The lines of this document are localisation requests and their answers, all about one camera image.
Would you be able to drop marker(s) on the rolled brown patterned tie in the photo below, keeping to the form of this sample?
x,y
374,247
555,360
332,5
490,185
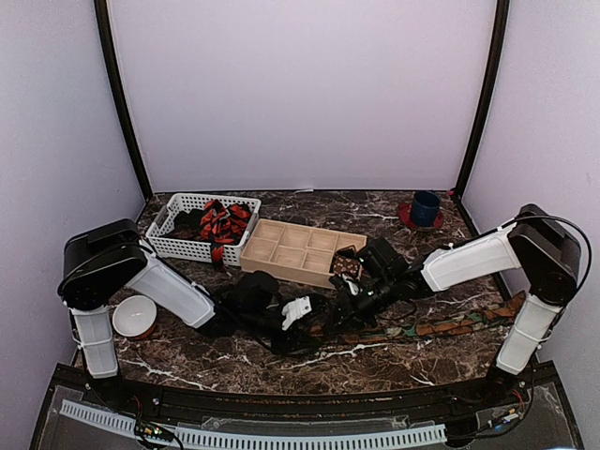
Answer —
x,y
345,265

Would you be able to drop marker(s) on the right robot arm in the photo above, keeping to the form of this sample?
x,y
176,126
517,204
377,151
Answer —
x,y
552,256

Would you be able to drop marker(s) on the dark tie in basket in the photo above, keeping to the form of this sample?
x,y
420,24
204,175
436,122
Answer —
x,y
187,226

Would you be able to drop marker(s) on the grey cable duct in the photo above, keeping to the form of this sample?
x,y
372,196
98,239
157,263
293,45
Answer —
x,y
237,434

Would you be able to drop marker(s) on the black front rail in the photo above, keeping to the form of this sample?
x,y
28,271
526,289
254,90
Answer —
x,y
171,404

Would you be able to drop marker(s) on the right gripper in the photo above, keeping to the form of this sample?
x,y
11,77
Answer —
x,y
347,309

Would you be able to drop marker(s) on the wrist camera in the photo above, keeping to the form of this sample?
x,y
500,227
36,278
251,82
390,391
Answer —
x,y
381,261
252,295

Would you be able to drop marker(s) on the wooden compartment tray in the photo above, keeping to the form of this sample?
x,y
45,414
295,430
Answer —
x,y
296,253

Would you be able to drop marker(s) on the red black striped tie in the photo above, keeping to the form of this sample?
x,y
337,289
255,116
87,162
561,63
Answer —
x,y
222,226

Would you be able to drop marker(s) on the right black frame post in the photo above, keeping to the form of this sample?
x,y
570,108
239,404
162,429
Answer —
x,y
494,57

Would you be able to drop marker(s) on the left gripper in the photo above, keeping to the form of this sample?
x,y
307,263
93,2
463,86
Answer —
x,y
289,341

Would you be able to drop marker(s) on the white perforated basket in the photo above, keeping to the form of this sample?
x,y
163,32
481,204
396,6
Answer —
x,y
196,250

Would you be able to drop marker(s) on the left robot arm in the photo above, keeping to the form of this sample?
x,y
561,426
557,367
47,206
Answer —
x,y
101,262

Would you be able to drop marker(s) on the blue cup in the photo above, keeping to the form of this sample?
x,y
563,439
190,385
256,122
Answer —
x,y
425,208

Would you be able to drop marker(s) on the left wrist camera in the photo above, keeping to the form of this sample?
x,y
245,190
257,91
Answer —
x,y
252,295

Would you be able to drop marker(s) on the white orange bowl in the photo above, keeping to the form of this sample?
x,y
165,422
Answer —
x,y
135,317

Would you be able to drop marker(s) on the rolled dark tie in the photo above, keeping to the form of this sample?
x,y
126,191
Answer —
x,y
347,252

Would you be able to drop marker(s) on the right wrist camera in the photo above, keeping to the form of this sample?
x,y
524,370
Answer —
x,y
381,261

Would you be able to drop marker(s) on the red saucer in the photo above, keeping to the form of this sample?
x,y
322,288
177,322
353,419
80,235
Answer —
x,y
404,214

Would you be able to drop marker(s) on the black frame post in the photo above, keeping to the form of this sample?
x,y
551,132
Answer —
x,y
105,33
494,57

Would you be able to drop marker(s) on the left black frame post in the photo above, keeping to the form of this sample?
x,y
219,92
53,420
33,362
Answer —
x,y
105,33

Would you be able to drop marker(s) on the brown green patterned tie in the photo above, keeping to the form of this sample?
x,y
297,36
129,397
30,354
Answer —
x,y
475,320

